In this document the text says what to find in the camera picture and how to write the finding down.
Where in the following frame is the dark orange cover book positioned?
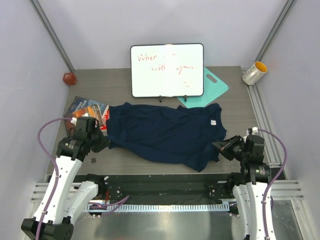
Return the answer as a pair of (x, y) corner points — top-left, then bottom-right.
(64, 104), (103, 129)

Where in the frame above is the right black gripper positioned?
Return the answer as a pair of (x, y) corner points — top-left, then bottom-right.
(212, 134), (249, 162)

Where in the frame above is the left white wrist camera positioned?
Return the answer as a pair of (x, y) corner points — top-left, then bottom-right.
(69, 114), (88, 126)

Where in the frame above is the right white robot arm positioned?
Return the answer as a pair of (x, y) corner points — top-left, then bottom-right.
(212, 134), (276, 240)

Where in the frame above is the aluminium rail frame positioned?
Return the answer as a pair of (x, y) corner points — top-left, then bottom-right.
(31, 66), (305, 213)

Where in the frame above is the white whiteboard with red writing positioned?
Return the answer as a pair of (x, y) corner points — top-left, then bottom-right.
(130, 43), (204, 100)

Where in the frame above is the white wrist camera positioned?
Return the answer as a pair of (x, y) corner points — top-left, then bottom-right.
(246, 127), (259, 136)
(69, 114), (88, 126)

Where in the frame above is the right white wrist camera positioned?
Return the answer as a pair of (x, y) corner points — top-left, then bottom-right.
(246, 127), (259, 136)

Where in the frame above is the red cube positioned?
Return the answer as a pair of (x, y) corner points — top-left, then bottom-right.
(62, 72), (77, 86)

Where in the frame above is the red paperback book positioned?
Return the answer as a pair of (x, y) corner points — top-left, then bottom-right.
(100, 109), (110, 132)

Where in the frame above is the blue nineteen eighty-four book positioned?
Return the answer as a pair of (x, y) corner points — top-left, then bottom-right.
(66, 96), (108, 115)

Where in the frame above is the dark blue t shirt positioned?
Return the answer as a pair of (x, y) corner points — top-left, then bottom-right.
(106, 102), (227, 172)

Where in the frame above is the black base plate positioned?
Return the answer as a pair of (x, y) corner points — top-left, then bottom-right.
(74, 174), (234, 205)

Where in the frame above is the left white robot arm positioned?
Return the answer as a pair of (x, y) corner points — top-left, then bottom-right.
(21, 116), (109, 240)

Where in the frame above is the white mug yellow inside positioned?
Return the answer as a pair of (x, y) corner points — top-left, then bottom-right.
(242, 61), (268, 86)

